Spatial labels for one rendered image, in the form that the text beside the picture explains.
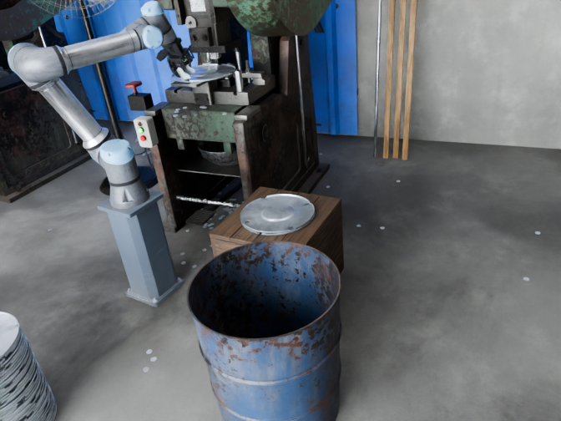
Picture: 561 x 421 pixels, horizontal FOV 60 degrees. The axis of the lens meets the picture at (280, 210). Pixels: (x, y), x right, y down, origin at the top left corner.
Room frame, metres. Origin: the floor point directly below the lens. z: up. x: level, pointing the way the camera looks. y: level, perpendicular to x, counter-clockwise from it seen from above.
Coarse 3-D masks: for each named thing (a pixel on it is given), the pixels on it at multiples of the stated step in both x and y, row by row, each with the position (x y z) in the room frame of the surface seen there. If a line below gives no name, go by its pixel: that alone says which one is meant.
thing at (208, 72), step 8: (208, 64) 2.39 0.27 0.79; (216, 64) 2.38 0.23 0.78; (224, 64) 2.36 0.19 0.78; (200, 72) 2.24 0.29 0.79; (208, 72) 2.23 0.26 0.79; (216, 72) 2.22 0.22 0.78; (224, 72) 2.22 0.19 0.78; (176, 80) 2.15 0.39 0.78; (192, 80) 2.11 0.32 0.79; (200, 80) 2.10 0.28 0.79; (208, 80) 2.10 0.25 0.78
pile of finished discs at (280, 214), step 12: (252, 204) 1.73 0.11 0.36; (264, 204) 1.72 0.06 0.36; (276, 204) 1.70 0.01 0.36; (288, 204) 1.69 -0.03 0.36; (300, 204) 1.68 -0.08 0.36; (312, 204) 1.66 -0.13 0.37; (240, 216) 1.63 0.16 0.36; (252, 216) 1.63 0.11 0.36; (264, 216) 1.61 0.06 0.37; (276, 216) 1.60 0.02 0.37; (288, 216) 1.59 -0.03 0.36; (300, 216) 1.59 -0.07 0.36; (312, 216) 1.57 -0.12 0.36; (252, 228) 1.54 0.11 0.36; (264, 228) 1.53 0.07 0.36; (276, 228) 1.52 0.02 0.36; (288, 228) 1.53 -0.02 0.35; (300, 228) 1.51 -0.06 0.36
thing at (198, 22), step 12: (192, 0) 2.29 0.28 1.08; (204, 0) 2.27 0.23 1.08; (192, 12) 2.30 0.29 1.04; (204, 12) 2.27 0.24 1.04; (192, 24) 2.29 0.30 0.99; (204, 24) 2.27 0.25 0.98; (216, 24) 2.25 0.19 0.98; (228, 24) 2.35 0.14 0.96; (192, 36) 2.25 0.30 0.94; (204, 36) 2.23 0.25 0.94; (216, 36) 2.25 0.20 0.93; (228, 36) 2.33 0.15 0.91
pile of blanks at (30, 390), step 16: (16, 352) 1.07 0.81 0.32; (32, 352) 1.15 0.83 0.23; (0, 368) 1.01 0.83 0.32; (16, 368) 1.04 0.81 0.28; (32, 368) 1.09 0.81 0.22; (0, 384) 0.99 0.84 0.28; (16, 384) 1.02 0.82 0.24; (32, 384) 1.06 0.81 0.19; (0, 400) 0.97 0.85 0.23; (16, 400) 1.00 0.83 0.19; (32, 400) 1.05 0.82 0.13; (48, 400) 1.10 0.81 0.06; (0, 416) 0.96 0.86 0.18; (16, 416) 0.98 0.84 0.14; (32, 416) 1.01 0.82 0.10; (48, 416) 1.06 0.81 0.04
